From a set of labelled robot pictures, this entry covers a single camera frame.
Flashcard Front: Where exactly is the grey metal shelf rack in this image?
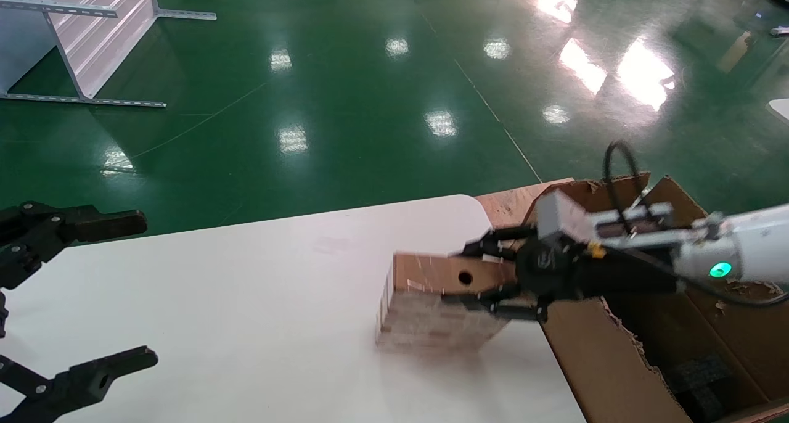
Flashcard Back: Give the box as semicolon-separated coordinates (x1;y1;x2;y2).
0;0;218;109

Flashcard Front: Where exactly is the brown wooden board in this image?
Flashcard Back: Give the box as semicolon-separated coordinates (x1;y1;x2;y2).
475;178;575;251

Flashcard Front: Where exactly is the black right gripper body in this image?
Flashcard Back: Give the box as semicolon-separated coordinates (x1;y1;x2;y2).
517;237;685;304

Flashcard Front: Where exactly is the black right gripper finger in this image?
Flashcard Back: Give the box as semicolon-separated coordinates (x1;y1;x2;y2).
443;287;550;322
449;225;538;261

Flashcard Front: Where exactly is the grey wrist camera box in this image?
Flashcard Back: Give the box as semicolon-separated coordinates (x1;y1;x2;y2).
533;189;674;248

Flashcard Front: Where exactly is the black looped camera cable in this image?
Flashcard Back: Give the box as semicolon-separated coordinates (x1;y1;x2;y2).
602;140;645;228

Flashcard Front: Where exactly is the big open cardboard box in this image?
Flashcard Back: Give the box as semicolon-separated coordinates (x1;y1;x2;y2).
507;172;789;423

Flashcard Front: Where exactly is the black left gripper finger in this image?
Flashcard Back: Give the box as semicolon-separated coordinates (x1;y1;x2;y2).
0;347;159;423
0;200;148;290

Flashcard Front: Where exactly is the black foam block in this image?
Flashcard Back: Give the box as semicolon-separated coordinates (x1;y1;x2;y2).
668;354;738;422

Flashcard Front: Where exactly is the small cardboard box with hole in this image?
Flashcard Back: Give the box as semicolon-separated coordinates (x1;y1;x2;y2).
376;252;518;353

